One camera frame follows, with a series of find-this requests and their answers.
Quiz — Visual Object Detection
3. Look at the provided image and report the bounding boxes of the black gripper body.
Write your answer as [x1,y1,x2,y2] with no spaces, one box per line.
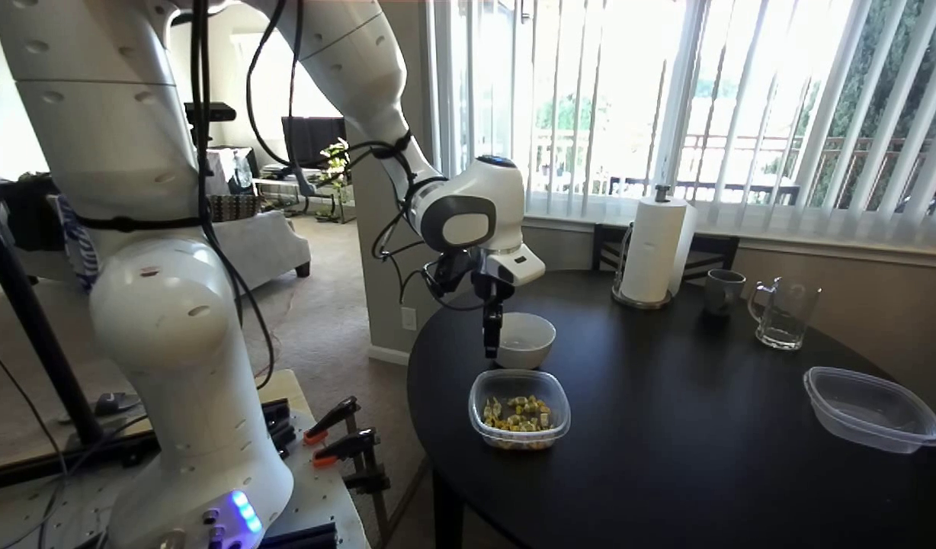
[422,248,517,306]

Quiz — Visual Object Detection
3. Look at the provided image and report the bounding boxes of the yellow candy pile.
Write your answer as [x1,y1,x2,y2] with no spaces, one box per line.
[483,394,556,438]

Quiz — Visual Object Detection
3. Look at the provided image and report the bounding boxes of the clear plastic lunch box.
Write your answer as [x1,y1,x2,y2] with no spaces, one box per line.
[465,366,572,451]

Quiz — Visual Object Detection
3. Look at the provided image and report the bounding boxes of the white ceramic bowl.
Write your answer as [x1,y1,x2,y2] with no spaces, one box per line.
[493,307,557,371]

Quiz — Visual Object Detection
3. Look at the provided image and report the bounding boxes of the green house plant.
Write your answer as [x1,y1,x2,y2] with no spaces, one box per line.
[318,136,358,193]

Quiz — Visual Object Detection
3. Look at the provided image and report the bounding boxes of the white paper towel roll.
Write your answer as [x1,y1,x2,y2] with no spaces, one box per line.
[616,196,698,307]

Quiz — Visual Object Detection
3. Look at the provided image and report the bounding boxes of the black table leg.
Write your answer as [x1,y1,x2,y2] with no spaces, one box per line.
[430,471,470,549]

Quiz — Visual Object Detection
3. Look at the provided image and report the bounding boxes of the white upholstered sofa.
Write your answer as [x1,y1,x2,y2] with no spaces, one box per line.
[205,209,315,299]

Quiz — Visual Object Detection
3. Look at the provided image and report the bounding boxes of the dark television screen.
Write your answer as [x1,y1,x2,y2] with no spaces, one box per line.
[281,114,352,170]

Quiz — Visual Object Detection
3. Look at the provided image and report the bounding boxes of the paper towel holder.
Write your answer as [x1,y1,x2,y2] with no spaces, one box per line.
[611,181,687,315]

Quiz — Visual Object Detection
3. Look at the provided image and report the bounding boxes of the robot mounting platform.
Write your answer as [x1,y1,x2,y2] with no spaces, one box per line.
[0,366,375,549]

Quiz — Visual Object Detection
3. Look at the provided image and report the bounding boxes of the small dark cup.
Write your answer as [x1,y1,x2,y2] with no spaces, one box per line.
[700,266,749,322]

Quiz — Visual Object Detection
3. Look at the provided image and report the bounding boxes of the black block on platform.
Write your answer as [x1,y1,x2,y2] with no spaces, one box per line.
[258,397,299,457]

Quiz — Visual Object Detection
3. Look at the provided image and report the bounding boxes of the clear glass mug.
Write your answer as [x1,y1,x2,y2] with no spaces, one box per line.
[744,275,825,354]

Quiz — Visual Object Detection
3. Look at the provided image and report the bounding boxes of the white vertical window blinds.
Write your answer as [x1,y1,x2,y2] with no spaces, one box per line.
[430,0,936,223]

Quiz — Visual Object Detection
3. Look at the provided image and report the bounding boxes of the clear plastic lidded container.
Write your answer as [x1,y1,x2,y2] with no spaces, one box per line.
[799,362,936,457]

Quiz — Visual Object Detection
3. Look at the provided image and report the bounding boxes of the black tripod pole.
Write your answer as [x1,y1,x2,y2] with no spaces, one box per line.
[0,176,164,494]

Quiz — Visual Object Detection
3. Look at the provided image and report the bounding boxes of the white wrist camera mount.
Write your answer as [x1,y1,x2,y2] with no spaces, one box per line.
[499,240,548,291]

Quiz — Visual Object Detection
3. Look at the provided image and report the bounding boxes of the orange handled black clamp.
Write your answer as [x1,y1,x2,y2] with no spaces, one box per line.
[301,394,363,446]
[310,423,392,499]

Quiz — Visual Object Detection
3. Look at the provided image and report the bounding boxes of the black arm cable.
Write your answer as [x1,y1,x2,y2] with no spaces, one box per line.
[244,0,461,310]

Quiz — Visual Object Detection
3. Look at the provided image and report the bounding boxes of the black base cable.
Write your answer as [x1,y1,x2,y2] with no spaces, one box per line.
[187,0,281,390]

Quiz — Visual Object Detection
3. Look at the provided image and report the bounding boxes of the black camera on stand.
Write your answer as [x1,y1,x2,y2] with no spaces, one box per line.
[187,98,241,132]

